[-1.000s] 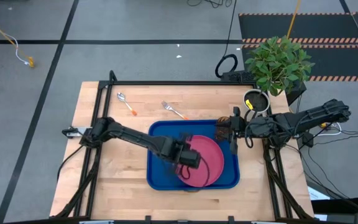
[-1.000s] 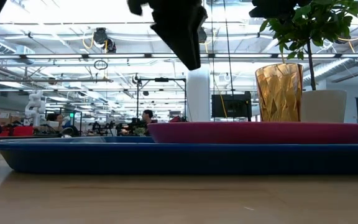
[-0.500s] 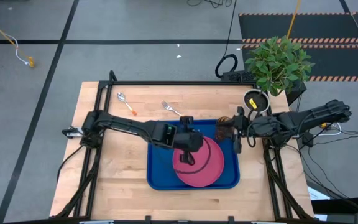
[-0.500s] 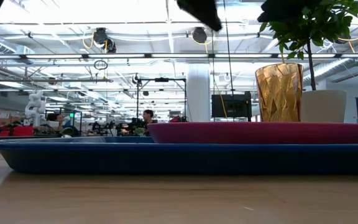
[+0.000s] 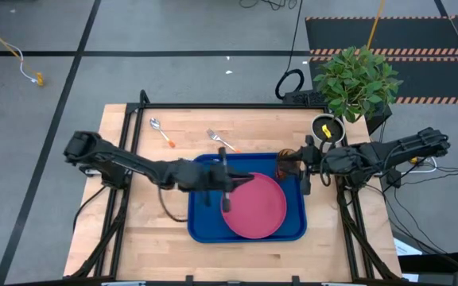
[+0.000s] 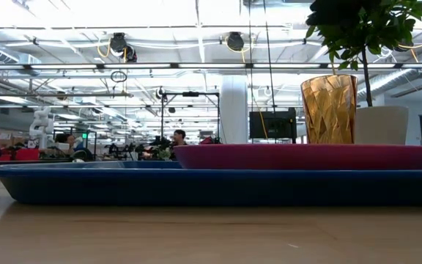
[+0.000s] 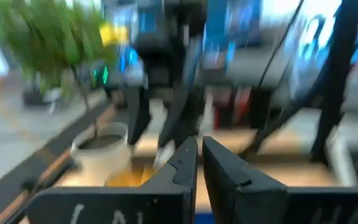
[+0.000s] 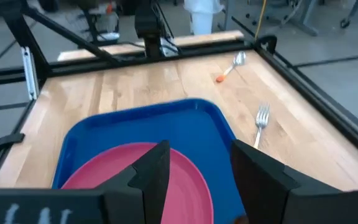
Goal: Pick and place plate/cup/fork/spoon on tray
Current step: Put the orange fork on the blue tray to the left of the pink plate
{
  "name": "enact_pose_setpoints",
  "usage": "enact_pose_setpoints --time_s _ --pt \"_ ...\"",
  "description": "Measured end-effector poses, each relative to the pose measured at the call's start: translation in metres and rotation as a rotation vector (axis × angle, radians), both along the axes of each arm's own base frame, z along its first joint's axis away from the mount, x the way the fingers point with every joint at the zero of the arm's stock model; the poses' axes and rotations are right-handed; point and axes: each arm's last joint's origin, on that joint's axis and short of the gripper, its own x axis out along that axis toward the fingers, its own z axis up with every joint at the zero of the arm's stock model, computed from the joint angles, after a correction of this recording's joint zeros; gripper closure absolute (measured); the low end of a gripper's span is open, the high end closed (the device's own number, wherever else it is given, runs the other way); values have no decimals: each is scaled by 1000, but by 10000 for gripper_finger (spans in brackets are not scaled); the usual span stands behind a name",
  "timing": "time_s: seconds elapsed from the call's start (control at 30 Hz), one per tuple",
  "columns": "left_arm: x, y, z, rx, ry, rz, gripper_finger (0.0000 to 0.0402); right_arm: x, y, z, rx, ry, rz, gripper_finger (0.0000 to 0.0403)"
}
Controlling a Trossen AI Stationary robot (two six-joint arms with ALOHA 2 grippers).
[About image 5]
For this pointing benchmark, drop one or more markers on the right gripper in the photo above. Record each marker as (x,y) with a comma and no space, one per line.
(316,161)

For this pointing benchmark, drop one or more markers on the pink round plate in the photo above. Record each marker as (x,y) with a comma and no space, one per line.
(257,206)

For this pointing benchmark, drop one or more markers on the black box under plant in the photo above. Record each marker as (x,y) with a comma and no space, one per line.
(300,97)

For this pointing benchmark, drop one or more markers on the white plant pot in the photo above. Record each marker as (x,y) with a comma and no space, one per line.
(334,139)

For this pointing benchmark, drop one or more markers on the green leafy plant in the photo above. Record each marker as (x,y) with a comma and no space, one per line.
(356,79)

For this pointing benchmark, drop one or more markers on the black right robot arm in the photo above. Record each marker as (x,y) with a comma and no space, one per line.
(392,153)

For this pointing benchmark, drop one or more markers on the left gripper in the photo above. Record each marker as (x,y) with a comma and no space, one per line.
(213,176)

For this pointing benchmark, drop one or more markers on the yellow plant tag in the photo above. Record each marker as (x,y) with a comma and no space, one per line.
(326,131)

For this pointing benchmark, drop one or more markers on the amber plastic cup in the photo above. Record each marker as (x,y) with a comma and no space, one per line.
(284,165)

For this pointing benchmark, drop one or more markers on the black orange-striped floor mat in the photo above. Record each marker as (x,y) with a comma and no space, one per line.
(412,33)

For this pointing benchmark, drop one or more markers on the white paper sheet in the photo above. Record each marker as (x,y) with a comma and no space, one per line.
(406,248)

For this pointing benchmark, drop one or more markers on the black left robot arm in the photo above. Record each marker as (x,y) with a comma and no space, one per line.
(133,163)

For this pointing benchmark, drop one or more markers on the blue plastic tray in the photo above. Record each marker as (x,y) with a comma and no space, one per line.
(207,222)

